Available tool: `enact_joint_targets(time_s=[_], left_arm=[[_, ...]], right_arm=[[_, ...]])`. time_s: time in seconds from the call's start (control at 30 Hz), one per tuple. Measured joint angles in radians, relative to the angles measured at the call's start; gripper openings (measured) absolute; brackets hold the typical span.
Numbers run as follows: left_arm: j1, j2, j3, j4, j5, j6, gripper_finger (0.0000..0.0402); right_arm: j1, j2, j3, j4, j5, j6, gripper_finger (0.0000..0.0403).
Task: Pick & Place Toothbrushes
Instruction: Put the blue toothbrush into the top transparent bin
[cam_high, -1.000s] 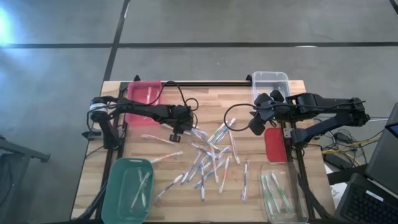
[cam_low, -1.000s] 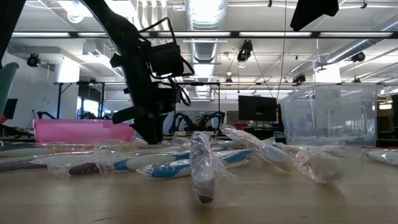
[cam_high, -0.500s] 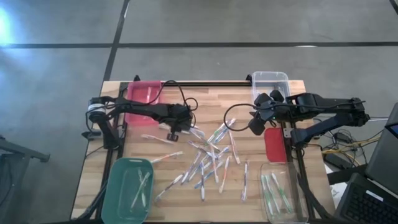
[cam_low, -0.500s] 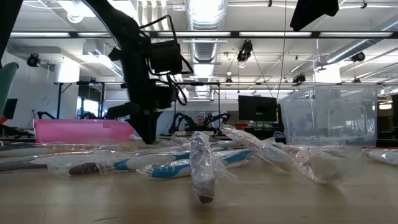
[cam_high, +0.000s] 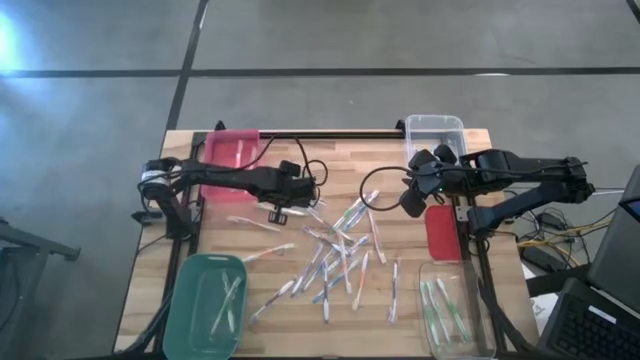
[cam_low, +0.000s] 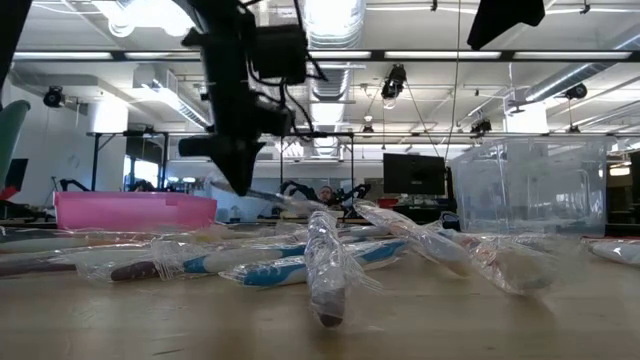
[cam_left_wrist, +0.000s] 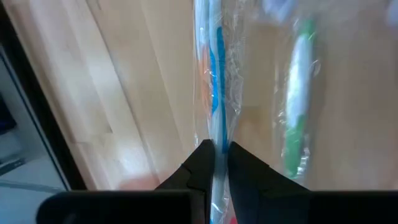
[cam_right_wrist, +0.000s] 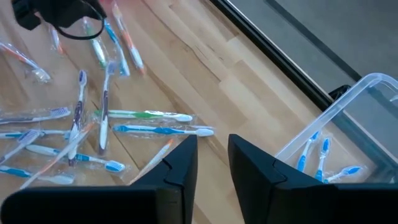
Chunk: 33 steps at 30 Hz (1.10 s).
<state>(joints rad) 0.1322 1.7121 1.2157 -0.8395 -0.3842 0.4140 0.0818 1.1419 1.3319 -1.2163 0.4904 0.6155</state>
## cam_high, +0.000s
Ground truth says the pink plastic bin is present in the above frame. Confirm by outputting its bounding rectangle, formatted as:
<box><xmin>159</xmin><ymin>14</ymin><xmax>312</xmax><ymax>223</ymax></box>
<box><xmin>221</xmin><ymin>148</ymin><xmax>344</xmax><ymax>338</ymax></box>
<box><xmin>199</xmin><ymin>128</ymin><xmax>262</xmax><ymax>204</ymax></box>

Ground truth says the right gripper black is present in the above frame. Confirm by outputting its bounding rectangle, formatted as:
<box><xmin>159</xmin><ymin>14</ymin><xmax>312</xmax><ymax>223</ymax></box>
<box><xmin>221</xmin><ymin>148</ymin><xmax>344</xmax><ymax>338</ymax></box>
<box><xmin>408</xmin><ymin>143</ymin><xmax>469</xmax><ymax>198</ymax></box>

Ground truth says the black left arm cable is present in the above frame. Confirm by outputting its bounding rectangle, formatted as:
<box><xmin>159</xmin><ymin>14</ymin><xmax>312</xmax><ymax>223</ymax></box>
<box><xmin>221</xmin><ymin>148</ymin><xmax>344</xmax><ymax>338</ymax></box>
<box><xmin>293</xmin><ymin>133</ymin><xmax>330</xmax><ymax>207</ymax></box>

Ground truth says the silver mounting plate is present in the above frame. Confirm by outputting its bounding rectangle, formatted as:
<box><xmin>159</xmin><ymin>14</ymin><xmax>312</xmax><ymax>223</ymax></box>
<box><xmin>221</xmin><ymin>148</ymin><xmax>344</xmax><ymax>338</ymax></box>
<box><xmin>453</xmin><ymin>194</ymin><xmax>472</xmax><ymax>225</ymax></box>

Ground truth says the tall clear plastic bin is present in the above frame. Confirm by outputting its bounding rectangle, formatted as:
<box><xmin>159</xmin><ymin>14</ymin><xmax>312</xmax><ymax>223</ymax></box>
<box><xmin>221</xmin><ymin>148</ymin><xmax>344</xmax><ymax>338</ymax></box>
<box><xmin>403</xmin><ymin>114</ymin><xmax>469</xmax><ymax>169</ymax></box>

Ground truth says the shallow clear plastic tray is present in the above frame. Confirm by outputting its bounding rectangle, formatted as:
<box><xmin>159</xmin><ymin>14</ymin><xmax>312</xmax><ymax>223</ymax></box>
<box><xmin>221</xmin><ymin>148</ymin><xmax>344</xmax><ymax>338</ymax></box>
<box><xmin>418</xmin><ymin>259</ymin><xmax>497</xmax><ymax>360</ymax></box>

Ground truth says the black keyboard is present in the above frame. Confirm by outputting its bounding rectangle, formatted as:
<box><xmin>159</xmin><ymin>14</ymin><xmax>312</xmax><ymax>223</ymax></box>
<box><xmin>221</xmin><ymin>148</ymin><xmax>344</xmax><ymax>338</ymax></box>
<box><xmin>552</xmin><ymin>294</ymin><xmax>640</xmax><ymax>360</ymax></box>

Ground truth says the purple white packaged toothbrush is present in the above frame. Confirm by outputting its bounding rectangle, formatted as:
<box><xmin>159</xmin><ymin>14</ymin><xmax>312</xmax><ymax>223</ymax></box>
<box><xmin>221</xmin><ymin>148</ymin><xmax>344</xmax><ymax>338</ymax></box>
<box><xmin>387</xmin><ymin>257</ymin><xmax>402</xmax><ymax>325</ymax></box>
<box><xmin>248</xmin><ymin>278</ymin><xmax>297</xmax><ymax>322</ymax></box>
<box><xmin>291</xmin><ymin>243</ymin><xmax>325</xmax><ymax>297</ymax></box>
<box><xmin>301</xmin><ymin>224</ymin><xmax>357</xmax><ymax>247</ymax></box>

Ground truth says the grey metal stand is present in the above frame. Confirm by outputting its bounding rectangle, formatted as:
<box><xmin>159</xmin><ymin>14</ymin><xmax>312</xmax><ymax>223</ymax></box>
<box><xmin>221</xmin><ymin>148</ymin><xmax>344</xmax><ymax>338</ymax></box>
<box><xmin>0</xmin><ymin>217</ymin><xmax>82</xmax><ymax>360</ymax></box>

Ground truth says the computer monitor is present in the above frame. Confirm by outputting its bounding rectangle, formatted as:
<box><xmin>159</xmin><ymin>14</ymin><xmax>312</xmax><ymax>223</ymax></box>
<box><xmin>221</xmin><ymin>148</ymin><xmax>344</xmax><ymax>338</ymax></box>
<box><xmin>585</xmin><ymin>164</ymin><xmax>640</xmax><ymax>301</ymax></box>

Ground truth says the black power brick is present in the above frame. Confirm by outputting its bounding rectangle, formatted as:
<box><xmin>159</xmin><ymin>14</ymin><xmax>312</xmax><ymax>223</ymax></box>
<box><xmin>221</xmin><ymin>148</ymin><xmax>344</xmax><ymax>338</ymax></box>
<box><xmin>519</xmin><ymin>243</ymin><xmax>554</xmax><ymax>269</ymax></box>

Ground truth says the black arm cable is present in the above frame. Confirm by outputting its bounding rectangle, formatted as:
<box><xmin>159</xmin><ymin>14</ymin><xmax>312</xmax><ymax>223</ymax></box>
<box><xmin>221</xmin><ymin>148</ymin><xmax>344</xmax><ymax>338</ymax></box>
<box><xmin>293</xmin><ymin>133</ymin><xmax>330</xmax><ymax>207</ymax></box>
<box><xmin>358</xmin><ymin>166</ymin><xmax>419</xmax><ymax>213</ymax></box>

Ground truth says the green plastic bin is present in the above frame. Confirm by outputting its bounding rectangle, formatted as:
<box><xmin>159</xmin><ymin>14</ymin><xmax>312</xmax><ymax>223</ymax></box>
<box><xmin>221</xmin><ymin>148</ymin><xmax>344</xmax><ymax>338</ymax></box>
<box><xmin>162</xmin><ymin>253</ymin><xmax>249</xmax><ymax>360</ymax></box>

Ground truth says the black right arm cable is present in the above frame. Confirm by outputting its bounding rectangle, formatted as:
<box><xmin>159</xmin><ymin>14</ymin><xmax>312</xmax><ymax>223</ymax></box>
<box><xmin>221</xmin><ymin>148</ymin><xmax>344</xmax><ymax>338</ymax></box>
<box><xmin>358</xmin><ymin>166</ymin><xmax>419</xmax><ymax>213</ymax></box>

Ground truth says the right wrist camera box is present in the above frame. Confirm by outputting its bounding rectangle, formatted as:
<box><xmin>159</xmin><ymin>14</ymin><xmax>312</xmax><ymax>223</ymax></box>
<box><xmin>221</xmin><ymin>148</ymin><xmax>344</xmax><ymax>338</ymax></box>
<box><xmin>398</xmin><ymin>188</ymin><xmax>428</xmax><ymax>219</ymax></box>

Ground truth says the white paper sheet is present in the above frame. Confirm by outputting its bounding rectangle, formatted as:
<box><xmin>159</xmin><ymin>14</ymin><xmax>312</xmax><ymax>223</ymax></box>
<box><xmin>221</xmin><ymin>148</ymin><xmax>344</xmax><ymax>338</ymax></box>
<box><xmin>527</xmin><ymin>292</ymin><xmax>564</xmax><ymax>324</ymax></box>

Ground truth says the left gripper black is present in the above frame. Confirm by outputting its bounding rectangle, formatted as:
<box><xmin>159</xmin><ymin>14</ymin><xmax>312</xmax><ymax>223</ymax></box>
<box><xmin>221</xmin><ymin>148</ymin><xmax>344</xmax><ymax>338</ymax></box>
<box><xmin>259</xmin><ymin>169</ymin><xmax>319</xmax><ymax>226</ymax></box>

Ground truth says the black table frame rail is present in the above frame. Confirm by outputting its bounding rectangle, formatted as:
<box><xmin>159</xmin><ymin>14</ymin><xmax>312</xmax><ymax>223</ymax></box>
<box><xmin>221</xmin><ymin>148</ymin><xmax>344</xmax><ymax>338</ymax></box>
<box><xmin>149</xmin><ymin>130</ymin><xmax>207</xmax><ymax>354</ymax></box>
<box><xmin>452</xmin><ymin>194</ymin><xmax>506</xmax><ymax>354</ymax></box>
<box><xmin>191</xmin><ymin>129</ymin><xmax>407</xmax><ymax>141</ymax></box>

